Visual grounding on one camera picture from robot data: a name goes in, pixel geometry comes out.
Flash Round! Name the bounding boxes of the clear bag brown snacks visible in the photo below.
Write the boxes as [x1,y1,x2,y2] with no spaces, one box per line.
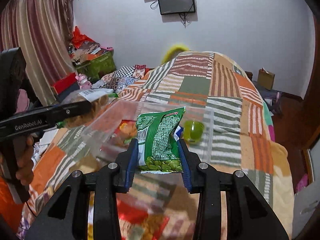
[56,88,118,129]

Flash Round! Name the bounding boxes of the green pea snack bag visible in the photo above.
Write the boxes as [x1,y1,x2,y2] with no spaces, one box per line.
[136,107,185,174]

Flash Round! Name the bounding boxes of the blue white snack bag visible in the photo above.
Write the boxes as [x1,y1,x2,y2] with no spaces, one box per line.
[173,125,184,141]

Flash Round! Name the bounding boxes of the person's left hand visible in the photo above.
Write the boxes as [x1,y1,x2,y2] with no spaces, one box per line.
[16,135,34,186]

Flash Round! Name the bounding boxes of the red flat box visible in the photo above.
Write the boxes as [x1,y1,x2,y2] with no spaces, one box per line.
[50,72,76,95]

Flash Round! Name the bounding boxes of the pink clothing pile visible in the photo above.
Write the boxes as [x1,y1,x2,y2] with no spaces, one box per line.
[16,89,30,113]

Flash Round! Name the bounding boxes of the clear plastic storage bin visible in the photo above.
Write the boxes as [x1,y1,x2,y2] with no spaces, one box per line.
[81,100,214,173]

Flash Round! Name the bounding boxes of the pink plush toy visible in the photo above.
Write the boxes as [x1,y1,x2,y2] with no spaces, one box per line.
[75,73,92,90]

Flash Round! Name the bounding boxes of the patchwork striped bed blanket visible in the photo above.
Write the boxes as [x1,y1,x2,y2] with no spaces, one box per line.
[17,51,294,239]

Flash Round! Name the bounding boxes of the white refrigerator with stickers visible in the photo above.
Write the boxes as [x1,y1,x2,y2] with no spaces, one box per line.
[292,143,319,239]

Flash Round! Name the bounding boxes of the green storage box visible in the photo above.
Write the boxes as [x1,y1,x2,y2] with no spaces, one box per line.
[76,51,116,83]

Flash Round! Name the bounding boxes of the red plastic bag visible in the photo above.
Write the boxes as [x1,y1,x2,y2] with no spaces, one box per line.
[71,26,94,49]

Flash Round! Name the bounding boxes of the checkered patterned pillow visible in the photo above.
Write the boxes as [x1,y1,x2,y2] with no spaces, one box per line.
[101,64,146,94]

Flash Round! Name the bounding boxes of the green round jelly cup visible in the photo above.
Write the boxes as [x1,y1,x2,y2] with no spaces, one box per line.
[183,120,204,144]

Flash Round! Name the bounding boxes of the dark clothes floor pile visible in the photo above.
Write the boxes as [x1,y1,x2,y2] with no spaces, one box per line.
[253,81,282,116]

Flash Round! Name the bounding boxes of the yellow curved headboard tube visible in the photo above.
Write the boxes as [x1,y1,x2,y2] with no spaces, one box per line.
[161,44,189,64]

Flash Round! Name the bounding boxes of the brown cardboard box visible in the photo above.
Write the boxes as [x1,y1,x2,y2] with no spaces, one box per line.
[257,68,275,90]

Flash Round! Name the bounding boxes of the brown wooden door frame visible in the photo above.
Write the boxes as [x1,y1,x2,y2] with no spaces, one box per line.
[299,20,319,147]

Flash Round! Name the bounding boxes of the small black wall monitor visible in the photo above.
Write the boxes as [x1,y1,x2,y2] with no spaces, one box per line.
[158,0,196,15]

